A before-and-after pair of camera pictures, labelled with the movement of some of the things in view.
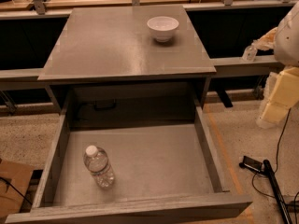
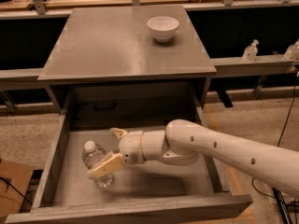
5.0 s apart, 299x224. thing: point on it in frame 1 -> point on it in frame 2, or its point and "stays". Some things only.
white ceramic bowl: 163,27 stays
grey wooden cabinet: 128,64 stays
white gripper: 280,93 -> 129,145
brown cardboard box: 14,182 stays
